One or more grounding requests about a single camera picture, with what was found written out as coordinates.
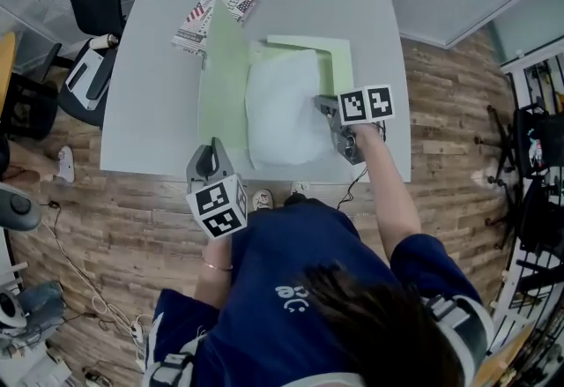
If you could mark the person's left forearm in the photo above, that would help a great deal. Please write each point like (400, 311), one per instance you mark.
(216, 270)

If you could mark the grey blue equipment pile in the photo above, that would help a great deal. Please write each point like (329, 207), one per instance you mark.
(28, 323)

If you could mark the white bottle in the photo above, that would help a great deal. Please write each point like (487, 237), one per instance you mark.
(105, 41)

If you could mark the flag print magazine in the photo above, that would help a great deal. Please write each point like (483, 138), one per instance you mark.
(198, 24)

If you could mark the black folding chair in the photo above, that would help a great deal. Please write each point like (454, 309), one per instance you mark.
(529, 165)

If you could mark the black stool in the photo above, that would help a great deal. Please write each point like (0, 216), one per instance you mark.
(28, 107)

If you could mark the person's right forearm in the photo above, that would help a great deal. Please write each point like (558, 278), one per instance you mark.
(390, 195)

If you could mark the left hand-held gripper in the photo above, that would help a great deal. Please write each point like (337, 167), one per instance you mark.
(218, 209)

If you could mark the white grey device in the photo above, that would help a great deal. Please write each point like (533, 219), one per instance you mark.
(86, 79)

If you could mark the light green folder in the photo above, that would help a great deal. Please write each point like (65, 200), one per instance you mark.
(222, 81)

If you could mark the person's navy blue shirt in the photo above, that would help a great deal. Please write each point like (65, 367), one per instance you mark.
(282, 288)

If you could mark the yellow round table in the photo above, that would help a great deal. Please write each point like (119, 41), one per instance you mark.
(6, 72)

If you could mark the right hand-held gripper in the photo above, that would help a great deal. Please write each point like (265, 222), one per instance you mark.
(365, 105)

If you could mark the person's white shoe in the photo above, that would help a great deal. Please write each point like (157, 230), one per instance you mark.
(67, 164)
(301, 188)
(263, 199)

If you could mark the white power strip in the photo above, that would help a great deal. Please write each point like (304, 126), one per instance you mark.
(136, 330)

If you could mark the white metal rack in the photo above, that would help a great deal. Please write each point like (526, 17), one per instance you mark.
(524, 244)

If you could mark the brown cardboard sheet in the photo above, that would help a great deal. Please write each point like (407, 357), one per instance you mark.
(502, 359)

